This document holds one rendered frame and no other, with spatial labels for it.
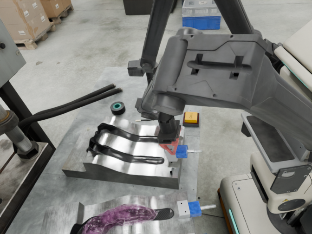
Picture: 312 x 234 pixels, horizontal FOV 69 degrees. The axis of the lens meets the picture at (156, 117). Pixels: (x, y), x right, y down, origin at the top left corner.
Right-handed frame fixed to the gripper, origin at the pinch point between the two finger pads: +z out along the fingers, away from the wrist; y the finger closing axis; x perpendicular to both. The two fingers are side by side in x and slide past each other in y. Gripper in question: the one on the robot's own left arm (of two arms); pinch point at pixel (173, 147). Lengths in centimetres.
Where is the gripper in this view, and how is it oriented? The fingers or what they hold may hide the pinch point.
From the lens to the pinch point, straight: 84.4
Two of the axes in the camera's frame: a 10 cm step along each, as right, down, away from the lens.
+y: -2.2, 5.9, -7.8
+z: 2.4, 8.0, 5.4
